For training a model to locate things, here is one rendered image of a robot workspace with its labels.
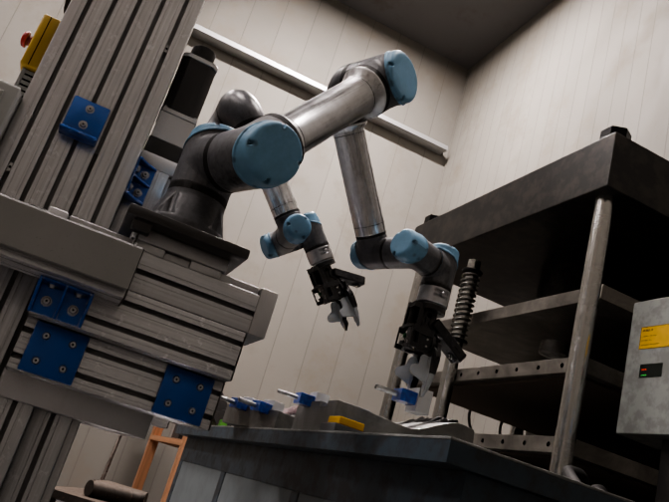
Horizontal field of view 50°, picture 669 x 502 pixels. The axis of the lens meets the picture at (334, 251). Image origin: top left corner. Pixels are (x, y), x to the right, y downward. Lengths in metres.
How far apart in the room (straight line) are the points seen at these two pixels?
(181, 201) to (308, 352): 7.23
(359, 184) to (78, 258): 0.75
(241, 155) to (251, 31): 8.29
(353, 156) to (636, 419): 1.09
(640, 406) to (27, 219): 1.66
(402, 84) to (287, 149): 0.38
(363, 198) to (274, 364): 6.76
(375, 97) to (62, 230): 0.71
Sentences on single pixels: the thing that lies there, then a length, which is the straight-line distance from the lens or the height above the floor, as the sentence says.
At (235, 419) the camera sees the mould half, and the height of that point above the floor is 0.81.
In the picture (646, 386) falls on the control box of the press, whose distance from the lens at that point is 2.21.
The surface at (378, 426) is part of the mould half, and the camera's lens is 1.73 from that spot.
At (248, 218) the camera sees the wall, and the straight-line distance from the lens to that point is 8.58.
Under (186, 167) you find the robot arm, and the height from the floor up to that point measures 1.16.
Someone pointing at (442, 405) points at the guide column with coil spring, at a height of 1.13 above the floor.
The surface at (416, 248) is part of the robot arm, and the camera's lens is 1.61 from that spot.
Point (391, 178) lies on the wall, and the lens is 9.46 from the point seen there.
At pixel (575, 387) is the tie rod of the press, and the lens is 2.23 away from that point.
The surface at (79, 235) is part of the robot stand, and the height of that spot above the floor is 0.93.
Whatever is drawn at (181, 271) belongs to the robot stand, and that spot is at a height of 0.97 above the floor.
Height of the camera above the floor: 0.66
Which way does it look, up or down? 19 degrees up
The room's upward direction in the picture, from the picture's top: 17 degrees clockwise
